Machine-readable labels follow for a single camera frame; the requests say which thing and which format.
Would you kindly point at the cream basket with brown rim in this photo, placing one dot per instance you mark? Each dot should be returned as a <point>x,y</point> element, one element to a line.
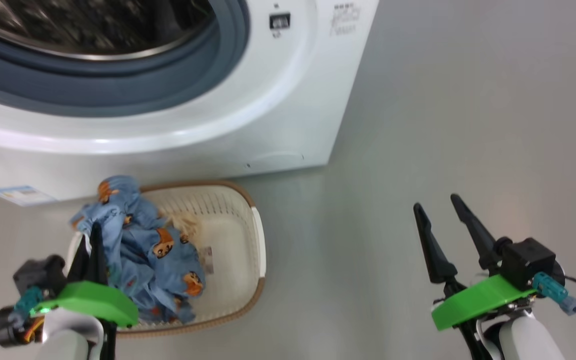
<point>228,260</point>

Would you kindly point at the grey rubber door gasket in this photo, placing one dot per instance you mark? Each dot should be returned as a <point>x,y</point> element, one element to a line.
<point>118,95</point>

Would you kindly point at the steel washing machine drum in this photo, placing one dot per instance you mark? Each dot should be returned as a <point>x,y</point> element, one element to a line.
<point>93,25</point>

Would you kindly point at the round white filter flap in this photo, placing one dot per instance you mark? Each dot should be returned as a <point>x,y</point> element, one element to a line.
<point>275,161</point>

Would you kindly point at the blue energy label sticker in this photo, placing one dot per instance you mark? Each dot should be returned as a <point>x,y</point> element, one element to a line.
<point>20,195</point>

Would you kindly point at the blue cartoon print garment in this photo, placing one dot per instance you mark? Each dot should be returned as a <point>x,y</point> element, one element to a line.
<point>118,200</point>

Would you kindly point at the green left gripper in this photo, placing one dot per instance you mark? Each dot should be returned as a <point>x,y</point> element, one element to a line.
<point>88,300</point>

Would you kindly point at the blue cartoon garment cream trim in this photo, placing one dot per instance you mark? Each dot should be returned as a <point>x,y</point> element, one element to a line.
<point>168,270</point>

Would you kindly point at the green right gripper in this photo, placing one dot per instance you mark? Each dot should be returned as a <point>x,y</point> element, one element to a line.
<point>478,300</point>

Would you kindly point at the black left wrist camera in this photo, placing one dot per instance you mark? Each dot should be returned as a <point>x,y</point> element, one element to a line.
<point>38,272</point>

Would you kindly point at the white front-load washing machine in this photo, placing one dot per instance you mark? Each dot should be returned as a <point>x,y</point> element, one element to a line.
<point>293,100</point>

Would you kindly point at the grey text label sticker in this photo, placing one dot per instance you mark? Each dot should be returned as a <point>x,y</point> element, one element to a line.
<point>345,22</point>

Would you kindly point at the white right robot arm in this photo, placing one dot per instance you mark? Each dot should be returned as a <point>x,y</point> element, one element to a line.
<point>528,340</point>

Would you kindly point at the basket product label sticker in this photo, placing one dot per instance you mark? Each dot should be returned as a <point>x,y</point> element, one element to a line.
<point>206,260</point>

